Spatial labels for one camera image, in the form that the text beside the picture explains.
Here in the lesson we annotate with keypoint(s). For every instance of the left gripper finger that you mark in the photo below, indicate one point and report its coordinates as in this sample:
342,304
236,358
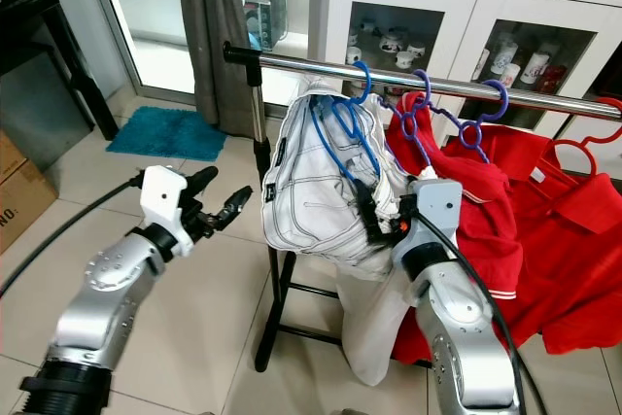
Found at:
230,207
203,182

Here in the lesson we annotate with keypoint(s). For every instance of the grey metal box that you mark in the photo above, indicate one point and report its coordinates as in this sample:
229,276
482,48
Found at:
266,18

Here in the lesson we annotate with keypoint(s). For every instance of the white patterned tumbler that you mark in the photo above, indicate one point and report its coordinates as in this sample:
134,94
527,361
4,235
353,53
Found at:
503,57
536,67

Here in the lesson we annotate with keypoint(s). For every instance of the white stitched jacket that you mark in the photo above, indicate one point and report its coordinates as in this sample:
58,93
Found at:
311,211

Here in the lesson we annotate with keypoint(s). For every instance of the red plastic hanger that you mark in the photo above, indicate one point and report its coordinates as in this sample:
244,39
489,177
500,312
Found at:
566,146

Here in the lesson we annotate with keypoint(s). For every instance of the grey flat panel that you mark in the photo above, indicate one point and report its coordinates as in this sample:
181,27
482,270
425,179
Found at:
39,104

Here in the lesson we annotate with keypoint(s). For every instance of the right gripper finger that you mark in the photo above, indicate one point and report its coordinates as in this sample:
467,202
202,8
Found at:
373,216

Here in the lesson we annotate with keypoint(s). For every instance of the red mug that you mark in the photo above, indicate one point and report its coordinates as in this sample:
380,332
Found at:
556,80

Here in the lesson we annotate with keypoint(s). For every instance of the white mug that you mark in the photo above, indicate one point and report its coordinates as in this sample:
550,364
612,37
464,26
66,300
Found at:
354,54

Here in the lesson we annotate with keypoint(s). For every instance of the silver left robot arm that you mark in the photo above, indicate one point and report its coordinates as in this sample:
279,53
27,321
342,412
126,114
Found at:
97,289

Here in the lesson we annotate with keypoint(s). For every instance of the plain cardboard box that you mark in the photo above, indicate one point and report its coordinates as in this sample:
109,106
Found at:
10,157

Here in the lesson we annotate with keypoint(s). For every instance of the grey curtain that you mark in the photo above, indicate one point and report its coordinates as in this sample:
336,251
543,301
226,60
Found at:
214,46

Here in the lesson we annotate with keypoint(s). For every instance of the white patterned teapot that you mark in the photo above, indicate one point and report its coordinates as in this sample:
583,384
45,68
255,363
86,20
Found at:
393,43

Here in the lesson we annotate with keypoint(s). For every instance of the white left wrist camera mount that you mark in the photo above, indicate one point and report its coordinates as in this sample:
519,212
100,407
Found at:
165,203

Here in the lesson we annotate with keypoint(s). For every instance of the black chrome clothes rack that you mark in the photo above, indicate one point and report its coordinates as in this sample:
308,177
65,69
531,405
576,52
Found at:
292,62

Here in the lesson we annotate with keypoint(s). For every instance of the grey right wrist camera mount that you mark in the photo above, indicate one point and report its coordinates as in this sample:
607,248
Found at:
439,206

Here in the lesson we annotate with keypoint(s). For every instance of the red polo shirt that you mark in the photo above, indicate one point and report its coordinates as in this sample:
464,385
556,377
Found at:
573,269
476,230

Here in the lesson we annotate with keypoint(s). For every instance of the cream trousers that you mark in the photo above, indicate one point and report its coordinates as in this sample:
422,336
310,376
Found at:
364,328

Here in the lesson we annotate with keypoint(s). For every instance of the blue plastic hanger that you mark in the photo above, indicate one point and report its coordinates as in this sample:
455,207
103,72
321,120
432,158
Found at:
505,102
368,82
429,89

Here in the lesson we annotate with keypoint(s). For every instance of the teal floor mat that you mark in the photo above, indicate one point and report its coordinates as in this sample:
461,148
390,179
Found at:
165,133

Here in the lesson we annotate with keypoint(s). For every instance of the black desk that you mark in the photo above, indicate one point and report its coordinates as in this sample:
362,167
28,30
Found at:
24,21

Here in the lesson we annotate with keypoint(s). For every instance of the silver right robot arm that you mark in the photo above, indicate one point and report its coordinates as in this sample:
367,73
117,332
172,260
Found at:
462,337

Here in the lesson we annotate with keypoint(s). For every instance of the printed cardboard box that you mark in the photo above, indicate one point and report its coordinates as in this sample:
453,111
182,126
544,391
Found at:
21,216

